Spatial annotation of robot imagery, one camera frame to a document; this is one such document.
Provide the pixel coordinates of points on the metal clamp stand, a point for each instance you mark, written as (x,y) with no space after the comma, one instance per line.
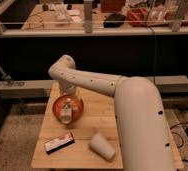
(8,79)

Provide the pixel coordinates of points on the white paper cup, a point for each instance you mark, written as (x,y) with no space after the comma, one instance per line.
(101,146)

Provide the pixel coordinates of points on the orange crate on bench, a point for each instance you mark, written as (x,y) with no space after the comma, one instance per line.
(135,16)

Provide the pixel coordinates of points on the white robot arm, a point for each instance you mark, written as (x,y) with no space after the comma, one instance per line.
(142,127)

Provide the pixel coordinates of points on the orange ceramic bowl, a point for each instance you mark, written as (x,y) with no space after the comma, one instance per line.
(77,106)

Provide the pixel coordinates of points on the small wooden table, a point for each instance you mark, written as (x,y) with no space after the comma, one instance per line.
(98,116)

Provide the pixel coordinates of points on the black bag on bench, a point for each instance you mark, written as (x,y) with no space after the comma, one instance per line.
(114,20)

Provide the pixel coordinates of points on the black rectangular box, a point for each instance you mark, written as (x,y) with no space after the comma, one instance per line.
(59,142)

